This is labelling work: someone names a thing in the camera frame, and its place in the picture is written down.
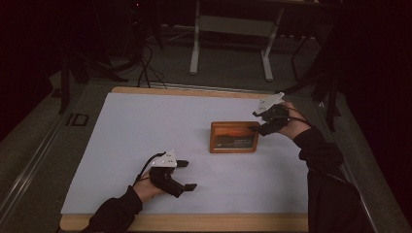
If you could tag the black floor bracket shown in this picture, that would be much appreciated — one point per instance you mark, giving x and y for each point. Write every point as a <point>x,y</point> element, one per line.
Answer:
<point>77,119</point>

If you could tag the black tripod stand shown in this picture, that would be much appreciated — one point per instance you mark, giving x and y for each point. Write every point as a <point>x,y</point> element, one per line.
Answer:
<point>331,103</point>

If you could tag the white metal stand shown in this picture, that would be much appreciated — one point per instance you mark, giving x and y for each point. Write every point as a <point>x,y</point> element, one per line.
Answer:
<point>234,26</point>

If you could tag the person's left hand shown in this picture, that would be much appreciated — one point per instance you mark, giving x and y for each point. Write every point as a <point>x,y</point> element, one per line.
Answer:
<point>145,189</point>

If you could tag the metal floor rail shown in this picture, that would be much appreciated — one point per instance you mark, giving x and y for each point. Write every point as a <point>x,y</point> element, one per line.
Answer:
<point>353,155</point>
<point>29,171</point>

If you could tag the white paper sheet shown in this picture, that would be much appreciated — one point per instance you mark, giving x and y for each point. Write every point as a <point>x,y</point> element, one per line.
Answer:
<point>145,129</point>

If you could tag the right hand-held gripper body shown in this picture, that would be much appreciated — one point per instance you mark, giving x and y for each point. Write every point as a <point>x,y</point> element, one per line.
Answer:
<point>275,115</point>

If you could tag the person's right hand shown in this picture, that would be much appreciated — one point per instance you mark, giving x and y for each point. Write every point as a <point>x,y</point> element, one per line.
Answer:
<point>296,124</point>

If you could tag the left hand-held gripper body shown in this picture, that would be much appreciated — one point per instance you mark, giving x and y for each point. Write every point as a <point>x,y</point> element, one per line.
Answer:
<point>165,161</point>

